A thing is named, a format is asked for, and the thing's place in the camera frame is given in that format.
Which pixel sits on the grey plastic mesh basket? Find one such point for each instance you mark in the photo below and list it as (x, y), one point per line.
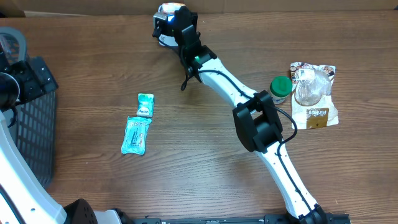
(31, 125)

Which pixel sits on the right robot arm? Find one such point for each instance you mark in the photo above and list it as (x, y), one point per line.
(256, 118)

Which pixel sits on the white barcode scanner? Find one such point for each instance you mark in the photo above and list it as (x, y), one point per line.
(168, 39)

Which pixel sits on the beige paper bag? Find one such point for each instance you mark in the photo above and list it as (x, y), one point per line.
(312, 105)

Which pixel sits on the orange tissue pack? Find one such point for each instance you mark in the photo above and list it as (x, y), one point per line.
(170, 7)

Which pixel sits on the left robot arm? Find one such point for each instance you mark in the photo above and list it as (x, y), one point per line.
(23, 198)

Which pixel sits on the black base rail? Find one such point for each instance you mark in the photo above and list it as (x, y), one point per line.
(267, 219)

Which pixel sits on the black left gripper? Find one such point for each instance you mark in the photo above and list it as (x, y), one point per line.
(26, 73)

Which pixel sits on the small teal tissue pack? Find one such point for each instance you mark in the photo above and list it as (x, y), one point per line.
(146, 102)

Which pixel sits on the green lid white jar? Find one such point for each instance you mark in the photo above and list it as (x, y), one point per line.
(279, 89)

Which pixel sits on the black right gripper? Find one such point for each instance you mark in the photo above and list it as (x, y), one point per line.
(194, 15)

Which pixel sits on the large teal wipes pack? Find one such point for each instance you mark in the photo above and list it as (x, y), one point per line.
(135, 135)

